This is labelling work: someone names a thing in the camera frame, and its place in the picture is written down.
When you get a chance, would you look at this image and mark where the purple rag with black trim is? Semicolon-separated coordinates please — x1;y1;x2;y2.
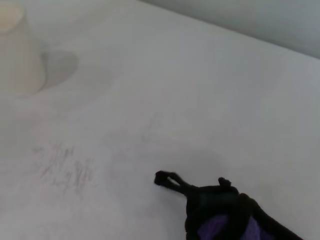
154;170;305;240

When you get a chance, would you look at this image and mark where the white paper cup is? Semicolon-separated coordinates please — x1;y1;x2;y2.
0;4;48;98

